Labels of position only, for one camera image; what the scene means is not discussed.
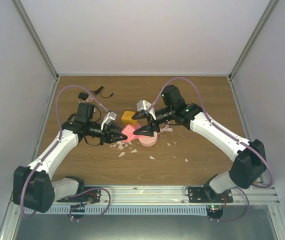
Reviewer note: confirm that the yellow cube socket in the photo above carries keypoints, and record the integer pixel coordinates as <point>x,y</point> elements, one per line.
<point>127,118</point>

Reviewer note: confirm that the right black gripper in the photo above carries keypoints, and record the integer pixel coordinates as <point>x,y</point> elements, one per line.
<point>151,122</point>

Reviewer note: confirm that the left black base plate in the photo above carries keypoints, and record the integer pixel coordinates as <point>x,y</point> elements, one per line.
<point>92,196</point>

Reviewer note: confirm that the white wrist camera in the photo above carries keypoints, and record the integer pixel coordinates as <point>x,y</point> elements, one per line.
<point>109,118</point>
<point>144,105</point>

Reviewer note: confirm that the round pink power strip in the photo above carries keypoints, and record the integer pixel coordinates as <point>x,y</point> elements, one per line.
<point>149,141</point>

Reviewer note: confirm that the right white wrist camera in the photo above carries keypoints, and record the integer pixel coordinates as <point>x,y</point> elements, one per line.
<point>144,105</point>

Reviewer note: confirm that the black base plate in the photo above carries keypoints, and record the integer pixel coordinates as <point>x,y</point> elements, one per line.
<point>196,194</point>
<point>92,196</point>

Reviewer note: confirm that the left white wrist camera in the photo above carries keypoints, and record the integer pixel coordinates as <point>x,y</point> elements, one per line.
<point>109,118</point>

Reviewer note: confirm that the slotted grey cable duct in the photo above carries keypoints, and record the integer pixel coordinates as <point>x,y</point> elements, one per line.
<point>172,210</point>

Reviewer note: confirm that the black power adapter with cable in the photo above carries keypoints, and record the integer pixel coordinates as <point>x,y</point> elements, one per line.
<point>84,95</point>

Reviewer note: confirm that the pink plug adapter block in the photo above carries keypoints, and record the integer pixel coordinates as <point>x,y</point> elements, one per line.
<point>128,130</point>

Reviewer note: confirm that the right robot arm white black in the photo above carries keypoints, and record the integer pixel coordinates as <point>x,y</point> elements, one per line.
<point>247,156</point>

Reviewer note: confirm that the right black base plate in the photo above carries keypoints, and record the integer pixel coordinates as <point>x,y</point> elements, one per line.
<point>196,194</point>

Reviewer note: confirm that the pink triangular power socket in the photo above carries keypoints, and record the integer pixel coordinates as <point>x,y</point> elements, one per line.
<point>137,126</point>

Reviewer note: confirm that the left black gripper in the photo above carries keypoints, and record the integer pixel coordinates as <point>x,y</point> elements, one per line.
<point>108,135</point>

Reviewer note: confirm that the aluminium front rail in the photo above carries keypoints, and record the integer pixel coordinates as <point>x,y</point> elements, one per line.
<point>142,193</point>

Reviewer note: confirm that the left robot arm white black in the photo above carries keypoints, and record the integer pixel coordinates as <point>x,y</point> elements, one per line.
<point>33,187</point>

